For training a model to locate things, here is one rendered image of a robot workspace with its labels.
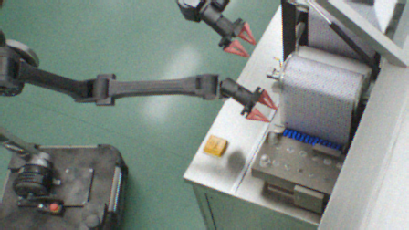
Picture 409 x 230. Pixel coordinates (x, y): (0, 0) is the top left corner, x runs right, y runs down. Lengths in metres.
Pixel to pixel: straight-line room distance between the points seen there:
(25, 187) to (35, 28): 1.59
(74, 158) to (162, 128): 0.57
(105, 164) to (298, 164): 1.35
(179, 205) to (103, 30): 1.46
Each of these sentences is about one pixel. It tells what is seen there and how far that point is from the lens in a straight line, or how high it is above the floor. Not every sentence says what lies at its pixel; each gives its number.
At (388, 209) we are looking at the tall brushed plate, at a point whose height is 1.44.
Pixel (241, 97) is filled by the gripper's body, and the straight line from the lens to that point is 1.95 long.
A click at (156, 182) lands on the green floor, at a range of 3.19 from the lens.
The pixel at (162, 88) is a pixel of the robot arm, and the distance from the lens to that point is 1.97.
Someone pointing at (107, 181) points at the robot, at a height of 0.24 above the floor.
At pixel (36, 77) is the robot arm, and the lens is 1.92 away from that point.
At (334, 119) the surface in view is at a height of 1.16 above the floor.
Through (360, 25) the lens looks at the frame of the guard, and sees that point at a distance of 1.35.
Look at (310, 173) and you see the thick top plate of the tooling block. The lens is 1.94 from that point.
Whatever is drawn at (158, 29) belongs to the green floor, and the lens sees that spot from 3.91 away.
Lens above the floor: 2.71
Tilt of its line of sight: 55 degrees down
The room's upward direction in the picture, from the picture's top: 6 degrees counter-clockwise
